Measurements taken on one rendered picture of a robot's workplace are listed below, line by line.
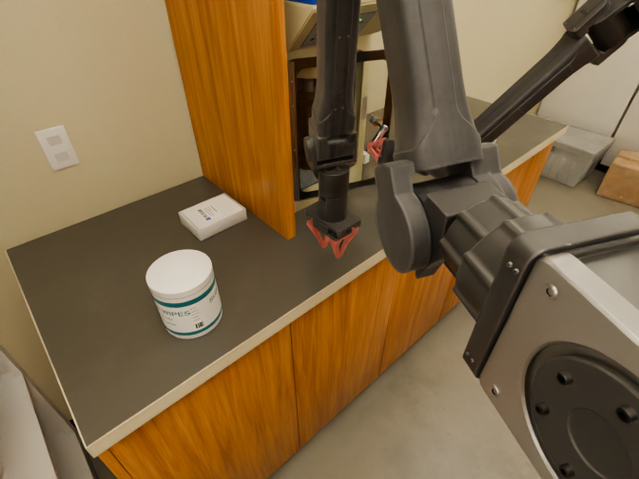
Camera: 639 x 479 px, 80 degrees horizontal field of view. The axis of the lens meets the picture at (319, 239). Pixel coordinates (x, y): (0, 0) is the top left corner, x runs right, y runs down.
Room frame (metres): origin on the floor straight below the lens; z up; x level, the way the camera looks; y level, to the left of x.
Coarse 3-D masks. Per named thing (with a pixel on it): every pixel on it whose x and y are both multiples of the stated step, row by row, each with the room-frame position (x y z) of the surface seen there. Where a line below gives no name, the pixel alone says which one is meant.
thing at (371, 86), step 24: (312, 72) 0.98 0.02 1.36; (360, 72) 1.03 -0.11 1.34; (384, 72) 1.06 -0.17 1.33; (312, 96) 0.98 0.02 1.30; (360, 96) 1.03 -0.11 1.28; (384, 96) 1.06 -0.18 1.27; (360, 120) 1.03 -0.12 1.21; (384, 120) 1.06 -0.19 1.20; (360, 144) 1.04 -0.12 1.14; (360, 168) 1.04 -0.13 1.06; (312, 192) 0.98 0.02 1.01
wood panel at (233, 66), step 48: (192, 0) 1.08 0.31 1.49; (240, 0) 0.92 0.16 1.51; (192, 48) 1.12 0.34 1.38; (240, 48) 0.94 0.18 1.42; (192, 96) 1.17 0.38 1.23; (240, 96) 0.96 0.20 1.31; (288, 96) 0.86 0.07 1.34; (240, 144) 0.99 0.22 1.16; (288, 144) 0.86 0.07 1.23; (240, 192) 1.02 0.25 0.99; (288, 192) 0.85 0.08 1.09
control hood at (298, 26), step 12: (372, 0) 0.99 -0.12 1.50; (288, 12) 0.93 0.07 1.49; (300, 12) 0.90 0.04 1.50; (312, 12) 0.88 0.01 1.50; (360, 12) 1.00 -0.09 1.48; (288, 24) 0.93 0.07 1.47; (300, 24) 0.90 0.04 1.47; (312, 24) 0.91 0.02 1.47; (372, 24) 1.09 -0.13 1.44; (288, 36) 0.94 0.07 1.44; (300, 36) 0.92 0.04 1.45; (288, 48) 0.94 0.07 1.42; (300, 48) 0.97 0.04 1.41
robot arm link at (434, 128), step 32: (384, 0) 0.37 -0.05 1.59; (416, 0) 0.34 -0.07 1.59; (448, 0) 0.35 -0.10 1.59; (384, 32) 0.37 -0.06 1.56; (416, 32) 0.33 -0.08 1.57; (448, 32) 0.34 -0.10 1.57; (416, 64) 0.32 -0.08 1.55; (448, 64) 0.32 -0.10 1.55; (416, 96) 0.31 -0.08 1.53; (448, 96) 0.31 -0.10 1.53; (416, 128) 0.30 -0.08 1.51; (448, 128) 0.30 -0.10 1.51; (416, 160) 0.28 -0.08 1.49; (448, 160) 0.28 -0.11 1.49; (480, 160) 0.30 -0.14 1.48; (384, 192) 0.29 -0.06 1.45; (512, 192) 0.27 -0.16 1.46; (384, 224) 0.28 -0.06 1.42; (416, 224) 0.24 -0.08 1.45; (416, 256) 0.23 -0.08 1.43
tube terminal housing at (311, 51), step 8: (360, 40) 1.14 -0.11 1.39; (368, 40) 1.17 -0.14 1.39; (304, 48) 1.01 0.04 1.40; (312, 48) 1.03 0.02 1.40; (360, 48) 1.15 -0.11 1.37; (368, 48) 1.17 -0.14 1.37; (288, 56) 0.98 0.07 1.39; (296, 56) 0.99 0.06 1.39; (304, 56) 1.01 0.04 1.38; (312, 56) 1.03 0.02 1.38; (304, 200) 1.00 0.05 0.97; (312, 200) 1.02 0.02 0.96; (296, 208) 0.98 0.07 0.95
